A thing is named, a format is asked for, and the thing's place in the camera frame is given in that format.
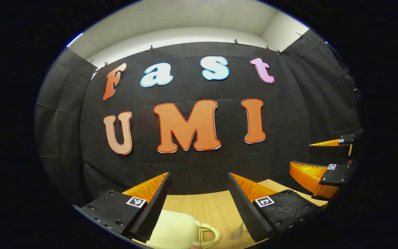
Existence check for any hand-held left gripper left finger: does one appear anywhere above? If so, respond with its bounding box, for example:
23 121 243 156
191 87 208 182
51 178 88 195
73 172 171 242

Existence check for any pale yellow suitcase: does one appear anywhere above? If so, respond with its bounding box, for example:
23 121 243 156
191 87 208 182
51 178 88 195
133 209 221 249

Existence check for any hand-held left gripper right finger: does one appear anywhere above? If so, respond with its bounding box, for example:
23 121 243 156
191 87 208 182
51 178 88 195
227 172 328 242

